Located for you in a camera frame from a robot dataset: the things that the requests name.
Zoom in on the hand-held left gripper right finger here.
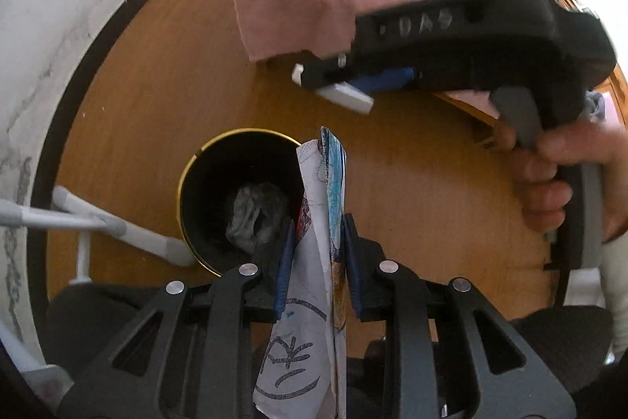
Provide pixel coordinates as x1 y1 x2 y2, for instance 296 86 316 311
342 213 577 419

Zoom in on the small grey cloth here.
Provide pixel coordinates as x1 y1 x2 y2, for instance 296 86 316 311
584 91 608 121

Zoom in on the small white plastic piece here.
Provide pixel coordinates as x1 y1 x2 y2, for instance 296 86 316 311
292 64 374 114

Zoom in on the black bin with gold rim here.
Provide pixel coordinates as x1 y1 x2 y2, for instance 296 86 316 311
177 128 307 277

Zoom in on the person's right hand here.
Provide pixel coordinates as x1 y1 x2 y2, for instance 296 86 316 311
492 119 628 244

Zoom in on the printed white paper wrapper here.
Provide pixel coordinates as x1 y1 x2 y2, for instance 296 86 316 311
252 127 350 419

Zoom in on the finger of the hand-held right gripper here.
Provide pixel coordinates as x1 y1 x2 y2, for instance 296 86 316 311
349 66 419 96
299 54 356 91

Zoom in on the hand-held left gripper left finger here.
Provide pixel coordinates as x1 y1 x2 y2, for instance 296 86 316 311
56 218 296 419

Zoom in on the crumpled grey paper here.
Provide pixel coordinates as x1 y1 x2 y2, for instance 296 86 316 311
226 182 291 253

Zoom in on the dark cloth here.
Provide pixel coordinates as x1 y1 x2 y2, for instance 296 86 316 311
510 305 614 400
46 284 168 371

